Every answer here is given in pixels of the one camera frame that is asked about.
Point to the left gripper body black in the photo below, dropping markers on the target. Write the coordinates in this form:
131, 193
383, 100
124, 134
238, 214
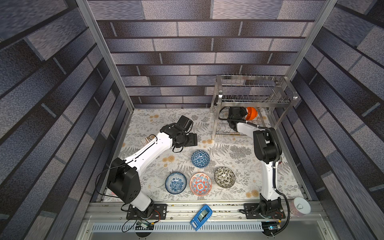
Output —
189, 139

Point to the blue dotted pattern bowl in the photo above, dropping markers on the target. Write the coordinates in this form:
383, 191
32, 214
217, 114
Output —
200, 158

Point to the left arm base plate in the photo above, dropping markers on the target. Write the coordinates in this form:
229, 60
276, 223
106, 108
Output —
159, 210

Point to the blue handheld meter device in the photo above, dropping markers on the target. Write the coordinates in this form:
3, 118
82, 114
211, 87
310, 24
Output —
201, 217

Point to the steel two-tier dish rack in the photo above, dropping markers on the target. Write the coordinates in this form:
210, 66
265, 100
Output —
264, 93

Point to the blue floral rim bowl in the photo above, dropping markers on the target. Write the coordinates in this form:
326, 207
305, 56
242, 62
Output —
175, 183

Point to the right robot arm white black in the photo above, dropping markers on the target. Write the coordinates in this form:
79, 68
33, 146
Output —
267, 150

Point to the aluminium rail frame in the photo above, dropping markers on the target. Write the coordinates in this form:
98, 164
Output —
107, 221

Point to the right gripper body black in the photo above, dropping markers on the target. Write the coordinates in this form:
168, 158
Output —
237, 113

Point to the orange bowl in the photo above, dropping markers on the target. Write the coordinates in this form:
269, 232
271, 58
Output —
252, 113

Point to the black white floral bowl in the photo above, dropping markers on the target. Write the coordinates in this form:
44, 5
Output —
224, 177

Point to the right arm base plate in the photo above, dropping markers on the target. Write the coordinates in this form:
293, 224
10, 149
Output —
252, 210

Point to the small red white box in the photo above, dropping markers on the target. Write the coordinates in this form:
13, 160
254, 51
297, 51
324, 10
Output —
145, 141

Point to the floral table mat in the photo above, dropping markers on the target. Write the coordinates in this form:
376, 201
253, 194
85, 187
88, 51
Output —
233, 152

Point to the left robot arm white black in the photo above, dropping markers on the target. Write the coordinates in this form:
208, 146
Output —
124, 175

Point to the red blue floral bowl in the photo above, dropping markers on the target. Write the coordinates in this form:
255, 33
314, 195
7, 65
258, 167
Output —
200, 184

